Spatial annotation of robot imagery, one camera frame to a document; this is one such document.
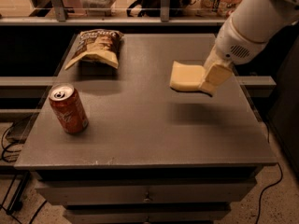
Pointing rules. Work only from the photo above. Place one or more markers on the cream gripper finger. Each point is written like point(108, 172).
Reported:
point(216, 56)
point(213, 77)

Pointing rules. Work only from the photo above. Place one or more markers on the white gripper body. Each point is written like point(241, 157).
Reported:
point(233, 45)

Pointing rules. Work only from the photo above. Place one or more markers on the yellow sponge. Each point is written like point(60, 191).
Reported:
point(188, 78)

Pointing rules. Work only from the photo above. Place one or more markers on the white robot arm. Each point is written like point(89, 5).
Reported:
point(260, 20)

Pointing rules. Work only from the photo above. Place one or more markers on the black bag on shelf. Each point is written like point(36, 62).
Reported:
point(152, 8)

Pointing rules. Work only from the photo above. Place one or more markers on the brown chip bag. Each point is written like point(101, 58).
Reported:
point(98, 45)

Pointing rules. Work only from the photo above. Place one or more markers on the grey drawer cabinet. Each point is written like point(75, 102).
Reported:
point(141, 131)

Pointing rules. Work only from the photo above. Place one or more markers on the upper grey drawer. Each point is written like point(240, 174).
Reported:
point(96, 192)

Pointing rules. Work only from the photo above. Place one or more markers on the grey drawer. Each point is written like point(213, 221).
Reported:
point(147, 214)
point(96, 192)

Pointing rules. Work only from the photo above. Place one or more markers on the clear plastic container on shelf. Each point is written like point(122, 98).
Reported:
point(97, 7)

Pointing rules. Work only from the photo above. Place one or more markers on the red soda can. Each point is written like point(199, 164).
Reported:
point(67, 106)

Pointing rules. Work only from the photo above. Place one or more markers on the lower grey drawer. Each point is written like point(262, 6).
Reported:
point(147, 214)

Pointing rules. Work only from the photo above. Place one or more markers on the grey metal shelf rail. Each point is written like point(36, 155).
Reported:
point(71, 12)

